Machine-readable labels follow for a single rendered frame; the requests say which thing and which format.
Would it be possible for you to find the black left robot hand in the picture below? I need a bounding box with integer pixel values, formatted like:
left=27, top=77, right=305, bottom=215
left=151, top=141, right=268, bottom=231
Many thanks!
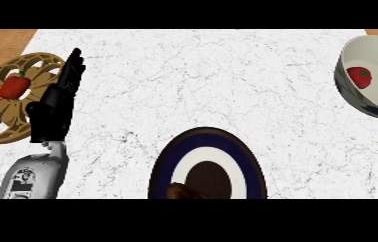
left=24, top=47, right=87, bottom=144

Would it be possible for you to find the blue and white striped plate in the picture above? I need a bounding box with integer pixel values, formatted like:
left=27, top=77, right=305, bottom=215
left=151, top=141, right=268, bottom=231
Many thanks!
left=147, top=126, right=268, bottom=200

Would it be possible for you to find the red tomato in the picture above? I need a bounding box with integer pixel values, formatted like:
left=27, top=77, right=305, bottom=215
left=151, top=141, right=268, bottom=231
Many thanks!
left=345, top=66, right=373, bottom=90

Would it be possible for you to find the white and grey bowl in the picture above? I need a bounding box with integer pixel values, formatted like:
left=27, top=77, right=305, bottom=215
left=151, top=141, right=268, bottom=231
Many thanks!
left=333, top=34, right=378, bottom=118

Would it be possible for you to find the red bell pepper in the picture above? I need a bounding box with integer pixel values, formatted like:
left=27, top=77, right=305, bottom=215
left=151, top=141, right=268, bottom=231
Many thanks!
left=0, top=71, right=32, bottom=100

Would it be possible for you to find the brown food item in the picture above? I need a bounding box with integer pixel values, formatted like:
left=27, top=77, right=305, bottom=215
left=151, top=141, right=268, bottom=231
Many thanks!
left=163, top=182, right=206, bottom=200

